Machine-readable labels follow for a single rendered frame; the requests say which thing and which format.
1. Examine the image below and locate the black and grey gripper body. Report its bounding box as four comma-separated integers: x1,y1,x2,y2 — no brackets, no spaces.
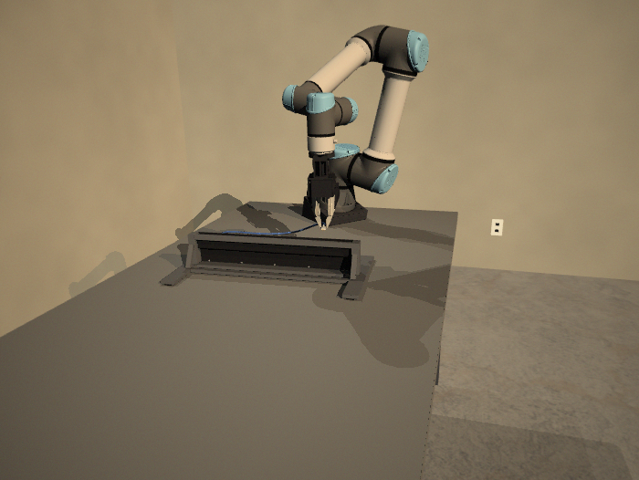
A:
308,151,337,197

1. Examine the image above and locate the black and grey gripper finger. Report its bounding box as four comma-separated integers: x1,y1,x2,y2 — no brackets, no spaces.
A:
326,183,340,228
307,186,322,228

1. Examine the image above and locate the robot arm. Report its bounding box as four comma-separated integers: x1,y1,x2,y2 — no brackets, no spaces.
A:
282,25,429,213

